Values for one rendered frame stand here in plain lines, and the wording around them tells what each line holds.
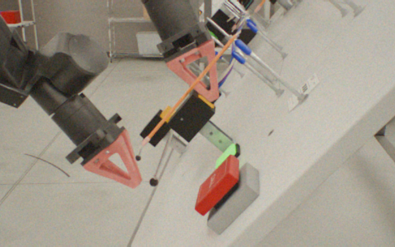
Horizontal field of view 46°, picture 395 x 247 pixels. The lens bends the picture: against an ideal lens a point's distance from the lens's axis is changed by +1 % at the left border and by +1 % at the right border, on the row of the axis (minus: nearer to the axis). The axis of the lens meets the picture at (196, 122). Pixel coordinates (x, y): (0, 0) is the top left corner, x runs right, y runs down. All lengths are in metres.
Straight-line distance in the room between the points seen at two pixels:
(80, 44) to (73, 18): 7.78
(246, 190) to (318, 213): 0.66
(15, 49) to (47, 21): 7.86
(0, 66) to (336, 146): 0.41
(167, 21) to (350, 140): 0.32
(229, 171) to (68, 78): 0.28
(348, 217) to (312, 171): 0.69
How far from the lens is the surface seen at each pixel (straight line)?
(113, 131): 0.65
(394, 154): 1.46
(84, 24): 8.36
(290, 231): 0.99
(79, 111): 0.65
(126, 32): 8.26
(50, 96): 0.66
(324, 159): 0.38
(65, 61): 0.60
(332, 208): 1.09
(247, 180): 0.43
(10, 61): 0.64
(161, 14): 0.61
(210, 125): 0.64
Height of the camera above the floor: 1.29
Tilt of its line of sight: 17 degrees down
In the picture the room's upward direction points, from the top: 1 degrees counter-clockwise
